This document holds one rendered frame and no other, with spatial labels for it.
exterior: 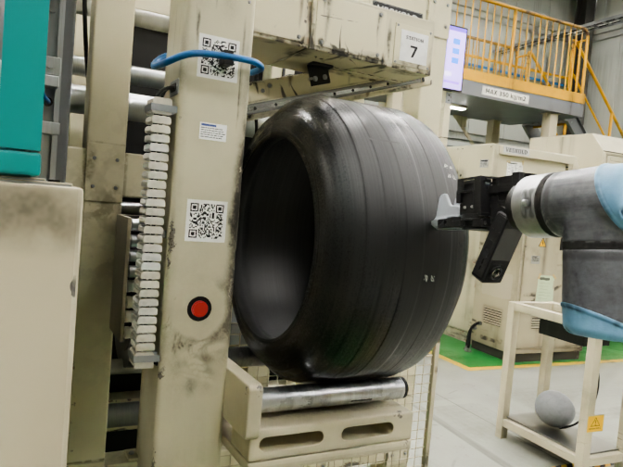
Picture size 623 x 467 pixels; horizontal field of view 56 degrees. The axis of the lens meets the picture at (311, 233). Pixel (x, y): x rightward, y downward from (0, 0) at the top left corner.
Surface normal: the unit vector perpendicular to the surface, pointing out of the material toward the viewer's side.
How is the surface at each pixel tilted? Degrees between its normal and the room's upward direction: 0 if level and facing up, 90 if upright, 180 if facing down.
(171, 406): 90
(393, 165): 60
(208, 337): 90
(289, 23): 90
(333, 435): 90
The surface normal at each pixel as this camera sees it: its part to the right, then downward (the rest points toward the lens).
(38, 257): 0.47, 0.08
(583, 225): -0.80, -0.06
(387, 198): 0.47, -0.25
